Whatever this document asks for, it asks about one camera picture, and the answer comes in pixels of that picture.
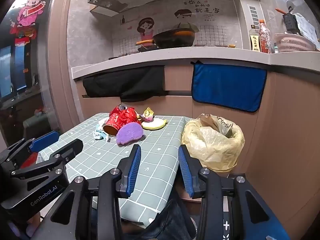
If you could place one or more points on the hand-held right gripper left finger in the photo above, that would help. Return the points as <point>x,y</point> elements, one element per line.
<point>133,171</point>

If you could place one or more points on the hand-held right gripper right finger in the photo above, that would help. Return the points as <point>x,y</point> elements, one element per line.
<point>186,172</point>

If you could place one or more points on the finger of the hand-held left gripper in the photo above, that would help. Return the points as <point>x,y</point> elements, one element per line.
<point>72,146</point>
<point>45,140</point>

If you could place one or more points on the white tissue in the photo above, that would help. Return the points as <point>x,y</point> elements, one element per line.
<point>100,132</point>

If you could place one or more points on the purple sponge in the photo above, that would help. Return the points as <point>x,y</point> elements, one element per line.
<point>130,135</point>

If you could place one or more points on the yellow plastic bag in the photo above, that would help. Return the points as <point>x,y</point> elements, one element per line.
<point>212,145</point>

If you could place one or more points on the red paper cup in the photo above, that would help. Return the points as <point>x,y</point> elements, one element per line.
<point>112,125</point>

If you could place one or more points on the red wrapper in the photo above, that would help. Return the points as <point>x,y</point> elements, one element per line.
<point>129,117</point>

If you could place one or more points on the crushed red can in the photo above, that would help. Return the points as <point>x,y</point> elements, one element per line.
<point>117,110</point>

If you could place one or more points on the yellow snack packet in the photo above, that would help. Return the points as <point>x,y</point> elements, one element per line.
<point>148,111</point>

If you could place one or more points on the green checked tablecloth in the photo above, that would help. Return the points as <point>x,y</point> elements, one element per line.
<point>100,160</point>

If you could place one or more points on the yellow sponge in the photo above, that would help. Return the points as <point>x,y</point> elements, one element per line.
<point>153,125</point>

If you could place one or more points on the person's dark trousers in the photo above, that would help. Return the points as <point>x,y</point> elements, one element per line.
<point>162,220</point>

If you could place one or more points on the pink wrapper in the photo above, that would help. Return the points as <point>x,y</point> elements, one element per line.
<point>145,118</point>

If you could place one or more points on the dark blue printed cloth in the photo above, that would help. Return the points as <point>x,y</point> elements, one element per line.
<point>228,226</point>

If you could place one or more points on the black cloth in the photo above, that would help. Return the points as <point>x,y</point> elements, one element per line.
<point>125,82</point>

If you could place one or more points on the blue towel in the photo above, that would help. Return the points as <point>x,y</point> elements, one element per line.
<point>225,87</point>

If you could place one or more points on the gas stove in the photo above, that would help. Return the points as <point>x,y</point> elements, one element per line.
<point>130,53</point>

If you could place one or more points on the grey kitchen countertop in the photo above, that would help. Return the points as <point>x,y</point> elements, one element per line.
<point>175,55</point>

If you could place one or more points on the red figure window sticker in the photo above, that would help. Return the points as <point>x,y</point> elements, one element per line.
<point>26,8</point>

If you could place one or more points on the oil bottle with yellow label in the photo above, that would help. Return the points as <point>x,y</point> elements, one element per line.
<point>255,40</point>

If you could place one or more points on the small white bottle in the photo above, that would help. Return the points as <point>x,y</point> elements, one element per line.
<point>275,48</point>

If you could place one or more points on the plastic bottle with red contents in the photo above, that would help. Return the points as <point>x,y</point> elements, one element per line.
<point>264,36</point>

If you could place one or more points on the pink plastic basket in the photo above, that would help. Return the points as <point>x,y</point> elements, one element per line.
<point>292,43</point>

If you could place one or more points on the white vent grille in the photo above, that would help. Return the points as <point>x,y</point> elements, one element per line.
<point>253,13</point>

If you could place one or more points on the black utensil holder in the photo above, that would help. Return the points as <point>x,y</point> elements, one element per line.
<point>290,23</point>

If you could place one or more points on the cartoon wall sticker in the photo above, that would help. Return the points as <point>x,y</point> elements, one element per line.
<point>212,27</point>

